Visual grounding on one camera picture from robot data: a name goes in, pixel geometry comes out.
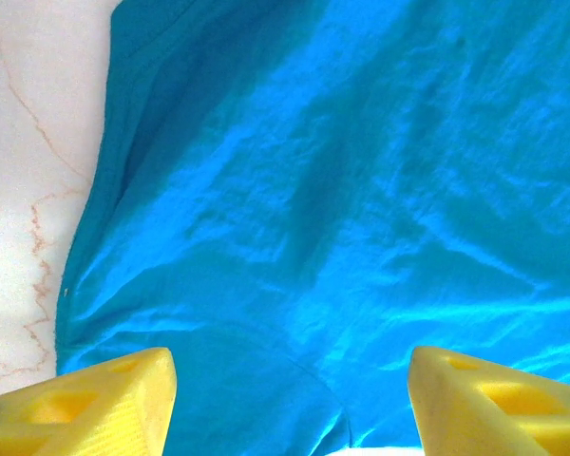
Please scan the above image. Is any blue t-shirt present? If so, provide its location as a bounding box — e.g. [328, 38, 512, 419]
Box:
[55, 0, 570, 456]

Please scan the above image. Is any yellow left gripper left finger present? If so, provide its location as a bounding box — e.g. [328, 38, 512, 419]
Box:
[0, 346, 178, 456]

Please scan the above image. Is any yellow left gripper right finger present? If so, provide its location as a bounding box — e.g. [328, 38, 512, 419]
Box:
[407, 345, 570, 456]

